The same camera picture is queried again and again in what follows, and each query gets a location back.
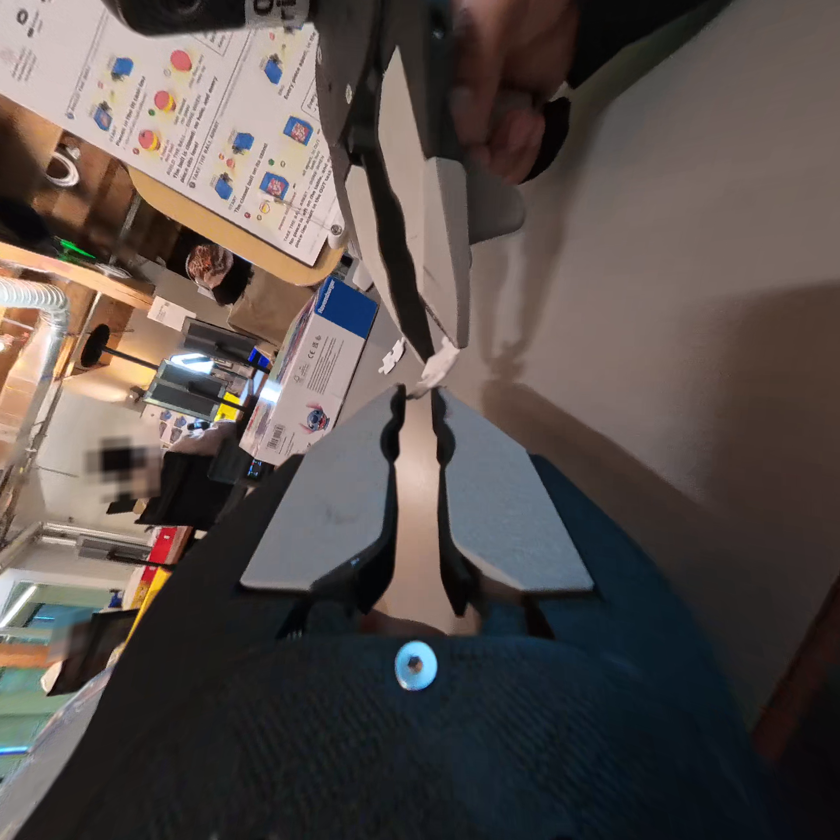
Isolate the person's right hand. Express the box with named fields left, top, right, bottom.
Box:
left=448, top=0, right=580, bottom=186

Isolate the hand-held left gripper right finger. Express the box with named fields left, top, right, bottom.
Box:
left=430, top=387, right=596, bottom=618

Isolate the white board stand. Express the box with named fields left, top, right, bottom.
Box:
left=325, top=220, right=376, bottom=294

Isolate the colourful puzzle box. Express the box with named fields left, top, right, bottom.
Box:
left=238, top=276, right=381, bottom=468

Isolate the black monitor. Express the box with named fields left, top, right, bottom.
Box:
left=49, top=609, right=140, bottom=697

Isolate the person's right forearm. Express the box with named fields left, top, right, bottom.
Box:
left=566, top=0, right=732, bottom=89

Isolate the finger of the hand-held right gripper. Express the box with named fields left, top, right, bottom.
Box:
left=376, top=46, right=475, bottom=350
left=343, top=154, right=439, bottom=361

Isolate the silver ventilation duct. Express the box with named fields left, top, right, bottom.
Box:
left=0, top=276, right=71, bottom=473

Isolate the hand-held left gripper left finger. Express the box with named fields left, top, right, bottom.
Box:
left=239, top=384, right=406, bottom=616

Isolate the grey framed monitor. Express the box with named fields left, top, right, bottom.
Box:
left=157, top=360, right=227, bottom=395
left=141, top=381, right=221, bottom=421

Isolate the wooden instruction board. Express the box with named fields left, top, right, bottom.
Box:
left=128, top=164, right=350, bottom=287

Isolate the dark patterned object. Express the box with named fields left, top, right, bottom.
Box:
left=167, top=241, right=256, bottom=307

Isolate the white instruction sheet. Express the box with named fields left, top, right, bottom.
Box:
left=0, top=0, right=347, bottom=266

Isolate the red storage bin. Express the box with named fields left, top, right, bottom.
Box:
left=130, top=525, right=193, bottom=611

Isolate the black stanchion post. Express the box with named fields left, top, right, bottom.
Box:
left=80, top=323, right=271, bottom=376

